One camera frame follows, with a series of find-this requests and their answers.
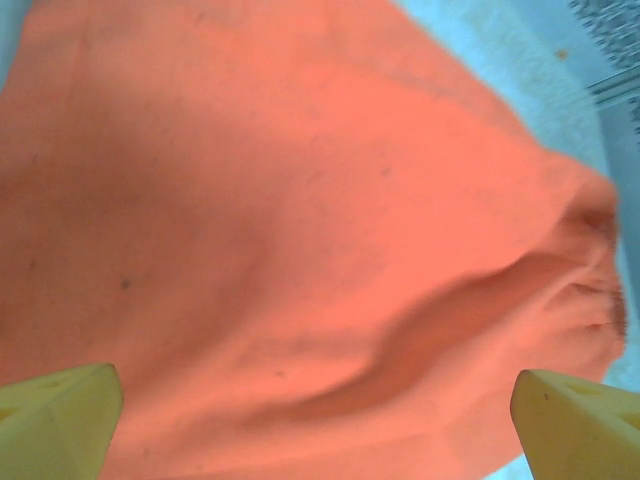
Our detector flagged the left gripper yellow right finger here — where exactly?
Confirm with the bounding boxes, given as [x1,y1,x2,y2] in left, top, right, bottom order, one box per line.
[509,368,640,480]

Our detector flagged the long aluminium frame rail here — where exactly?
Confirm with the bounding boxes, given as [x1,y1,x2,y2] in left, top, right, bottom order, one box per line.
[582,64,640,109]

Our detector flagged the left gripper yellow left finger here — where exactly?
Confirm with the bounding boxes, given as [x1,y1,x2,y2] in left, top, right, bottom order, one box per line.
[0,362,125,480]

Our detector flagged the red-orange shorts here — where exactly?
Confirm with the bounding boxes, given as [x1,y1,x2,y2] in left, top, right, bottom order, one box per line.
[0,0,629,480]

